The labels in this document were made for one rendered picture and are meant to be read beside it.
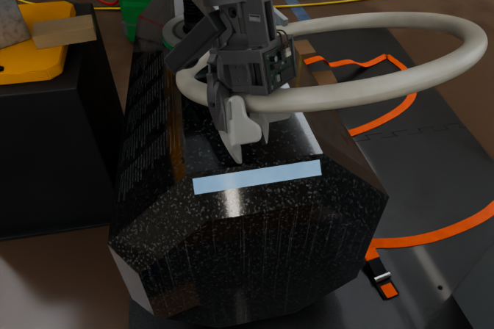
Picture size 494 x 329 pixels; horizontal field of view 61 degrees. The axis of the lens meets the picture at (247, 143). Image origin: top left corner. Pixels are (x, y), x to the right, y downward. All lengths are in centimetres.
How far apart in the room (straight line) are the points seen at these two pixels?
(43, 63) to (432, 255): 166
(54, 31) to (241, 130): 118
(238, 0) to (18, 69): 117
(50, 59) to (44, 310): 95
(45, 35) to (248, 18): 120
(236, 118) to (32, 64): 113
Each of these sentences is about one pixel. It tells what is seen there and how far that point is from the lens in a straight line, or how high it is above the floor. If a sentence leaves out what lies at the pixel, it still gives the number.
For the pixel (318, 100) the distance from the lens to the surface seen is 49.
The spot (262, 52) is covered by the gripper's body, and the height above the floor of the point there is 133.
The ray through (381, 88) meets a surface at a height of 128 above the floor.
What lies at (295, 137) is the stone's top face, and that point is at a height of 83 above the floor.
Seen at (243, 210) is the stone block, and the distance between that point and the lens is 101.
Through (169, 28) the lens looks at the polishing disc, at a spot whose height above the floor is 88.
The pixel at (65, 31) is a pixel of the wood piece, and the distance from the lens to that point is 160.
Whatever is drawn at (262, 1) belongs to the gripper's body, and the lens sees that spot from 46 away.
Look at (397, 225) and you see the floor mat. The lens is 198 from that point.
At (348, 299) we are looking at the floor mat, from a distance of 175.
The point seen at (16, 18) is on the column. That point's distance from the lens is 167.
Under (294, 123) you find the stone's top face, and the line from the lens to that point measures 111.
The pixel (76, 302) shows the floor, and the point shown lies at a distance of 184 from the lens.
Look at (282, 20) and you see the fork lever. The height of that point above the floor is 113.
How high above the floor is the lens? 158
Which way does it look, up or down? 46 degrees down
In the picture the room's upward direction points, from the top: straight up
